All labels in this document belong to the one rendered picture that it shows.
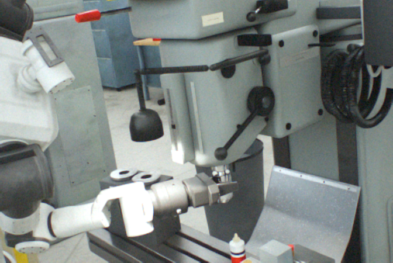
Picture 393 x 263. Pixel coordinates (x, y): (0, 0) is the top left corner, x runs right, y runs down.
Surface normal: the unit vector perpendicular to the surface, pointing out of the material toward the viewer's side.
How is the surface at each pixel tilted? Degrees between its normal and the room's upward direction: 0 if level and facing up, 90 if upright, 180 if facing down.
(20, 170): 39
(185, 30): 90
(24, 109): 58
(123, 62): 90
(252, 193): 94
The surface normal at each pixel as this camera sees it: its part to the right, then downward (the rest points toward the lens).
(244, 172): 0.38, 0.27
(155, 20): -0.75, 0.28
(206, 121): -0.35, 0.30
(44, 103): 0.66, -0.48
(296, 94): 0.65, 0.12
